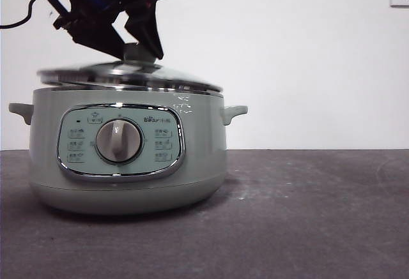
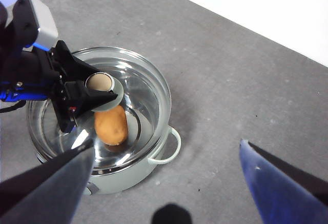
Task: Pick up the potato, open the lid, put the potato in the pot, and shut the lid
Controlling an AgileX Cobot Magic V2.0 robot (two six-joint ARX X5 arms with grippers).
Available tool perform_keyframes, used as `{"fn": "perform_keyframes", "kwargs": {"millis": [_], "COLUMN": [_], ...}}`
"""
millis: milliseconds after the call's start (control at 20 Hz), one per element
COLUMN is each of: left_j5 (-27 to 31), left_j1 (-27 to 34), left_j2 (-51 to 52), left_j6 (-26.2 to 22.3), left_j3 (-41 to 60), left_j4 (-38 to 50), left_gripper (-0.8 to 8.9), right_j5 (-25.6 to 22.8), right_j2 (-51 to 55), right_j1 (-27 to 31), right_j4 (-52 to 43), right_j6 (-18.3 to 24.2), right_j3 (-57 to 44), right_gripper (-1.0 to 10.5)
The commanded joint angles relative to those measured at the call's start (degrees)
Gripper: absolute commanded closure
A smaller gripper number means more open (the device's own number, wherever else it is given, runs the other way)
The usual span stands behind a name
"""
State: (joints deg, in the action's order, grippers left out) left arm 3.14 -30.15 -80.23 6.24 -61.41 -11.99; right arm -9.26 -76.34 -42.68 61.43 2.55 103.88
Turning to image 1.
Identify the glass lid with green knob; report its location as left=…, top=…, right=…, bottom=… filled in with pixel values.
left=36, top=43, right=224, bottom=94

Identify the thin black cable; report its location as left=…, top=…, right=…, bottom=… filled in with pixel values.
left=0, top=0, right=49, bottom=29

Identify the pale green electric pot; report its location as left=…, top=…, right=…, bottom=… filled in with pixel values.
left=8, top=82, right=249, bottom=216

